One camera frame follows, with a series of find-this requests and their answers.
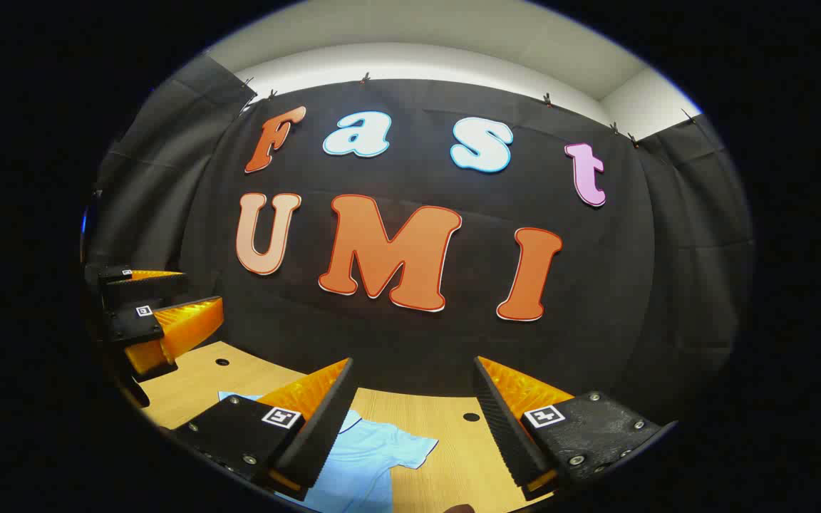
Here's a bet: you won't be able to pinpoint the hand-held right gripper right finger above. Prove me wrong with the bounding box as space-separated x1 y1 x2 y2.
473 356 678 502

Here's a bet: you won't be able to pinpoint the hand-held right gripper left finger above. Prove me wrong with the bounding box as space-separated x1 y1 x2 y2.
168 356 354 502

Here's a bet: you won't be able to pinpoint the light blue T-shirt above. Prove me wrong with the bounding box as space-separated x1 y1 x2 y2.
218 390 440 513

